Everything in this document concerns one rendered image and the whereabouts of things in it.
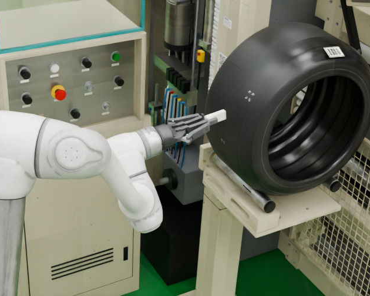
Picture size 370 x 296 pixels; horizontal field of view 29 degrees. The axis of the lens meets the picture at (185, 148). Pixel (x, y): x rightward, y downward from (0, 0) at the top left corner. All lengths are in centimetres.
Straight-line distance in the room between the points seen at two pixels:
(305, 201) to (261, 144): 48
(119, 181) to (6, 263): 38
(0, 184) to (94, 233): 152
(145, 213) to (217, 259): 102
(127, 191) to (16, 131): 46
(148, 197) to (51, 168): 56
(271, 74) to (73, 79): 82
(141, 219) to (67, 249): 102
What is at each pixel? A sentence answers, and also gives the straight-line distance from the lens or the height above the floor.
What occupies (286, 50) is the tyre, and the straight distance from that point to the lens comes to 222.
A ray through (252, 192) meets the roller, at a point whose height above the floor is 91.
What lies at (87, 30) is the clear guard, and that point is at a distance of 259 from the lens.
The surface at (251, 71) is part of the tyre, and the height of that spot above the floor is 136.
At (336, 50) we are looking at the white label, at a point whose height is 143.
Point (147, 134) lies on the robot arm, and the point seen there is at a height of 124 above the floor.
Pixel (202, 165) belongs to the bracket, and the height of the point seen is 88.
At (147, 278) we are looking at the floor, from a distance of 343.
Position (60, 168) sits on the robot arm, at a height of 150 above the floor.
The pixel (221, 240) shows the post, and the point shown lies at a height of 46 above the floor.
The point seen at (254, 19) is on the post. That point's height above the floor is 141.
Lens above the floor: 232
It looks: 32 degrees down
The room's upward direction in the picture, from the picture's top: 4 degrees clockwise
